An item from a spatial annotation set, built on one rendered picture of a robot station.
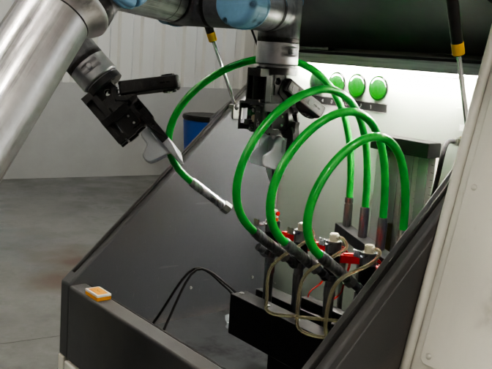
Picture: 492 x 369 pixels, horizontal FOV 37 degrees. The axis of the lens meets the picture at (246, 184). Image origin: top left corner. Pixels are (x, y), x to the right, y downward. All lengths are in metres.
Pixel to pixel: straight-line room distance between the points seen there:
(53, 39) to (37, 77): 0.05
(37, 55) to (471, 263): 0.65
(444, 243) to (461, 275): 0.06
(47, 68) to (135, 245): 0.83
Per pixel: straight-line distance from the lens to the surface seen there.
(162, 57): 8.36
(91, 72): 1.39
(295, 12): 1.31
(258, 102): 1.29
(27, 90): 0.81
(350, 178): 1.50
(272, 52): 1.30
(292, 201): 1.76
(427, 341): 1.14
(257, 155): 1.35
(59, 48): 0.83
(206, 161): 1.65
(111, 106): 1.40
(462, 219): 1.12
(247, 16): 1.19
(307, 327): 1.29
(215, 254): 1.72
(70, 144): 8.03
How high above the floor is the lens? 1.43
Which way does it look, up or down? 10 degrees down
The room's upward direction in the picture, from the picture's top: 4 degrees clockwise
